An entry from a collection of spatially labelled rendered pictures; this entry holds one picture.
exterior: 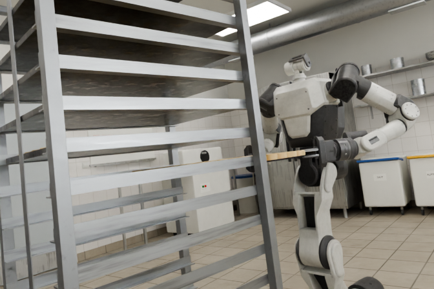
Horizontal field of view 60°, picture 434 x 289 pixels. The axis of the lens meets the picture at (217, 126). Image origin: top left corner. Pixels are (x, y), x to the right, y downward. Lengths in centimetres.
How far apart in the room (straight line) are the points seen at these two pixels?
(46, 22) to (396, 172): 504
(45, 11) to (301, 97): 117
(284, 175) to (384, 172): 139
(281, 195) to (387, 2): 302
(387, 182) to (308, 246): 384
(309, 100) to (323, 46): 490
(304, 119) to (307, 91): 12
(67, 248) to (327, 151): 103
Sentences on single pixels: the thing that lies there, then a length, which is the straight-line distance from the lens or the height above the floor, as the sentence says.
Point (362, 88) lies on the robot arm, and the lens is 170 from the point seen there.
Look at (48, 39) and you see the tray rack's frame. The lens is 85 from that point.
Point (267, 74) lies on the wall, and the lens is 700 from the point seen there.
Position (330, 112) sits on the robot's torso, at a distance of 177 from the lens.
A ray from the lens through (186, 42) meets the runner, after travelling 108.
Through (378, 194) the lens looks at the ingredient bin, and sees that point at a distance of 559.
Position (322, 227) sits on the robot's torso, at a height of 71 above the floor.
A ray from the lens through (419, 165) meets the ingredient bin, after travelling 542.
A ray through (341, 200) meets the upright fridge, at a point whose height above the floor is 26.
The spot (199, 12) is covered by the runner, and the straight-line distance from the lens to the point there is 115.
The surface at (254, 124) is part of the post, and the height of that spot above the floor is 116.
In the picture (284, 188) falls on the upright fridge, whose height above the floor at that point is 45.
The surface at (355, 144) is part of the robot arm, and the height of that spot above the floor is 106.
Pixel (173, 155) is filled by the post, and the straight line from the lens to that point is 149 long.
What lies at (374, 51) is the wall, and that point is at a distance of 629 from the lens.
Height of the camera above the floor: 108
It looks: 4 degrees up
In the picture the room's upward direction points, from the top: 7 degrees counter-clockwise
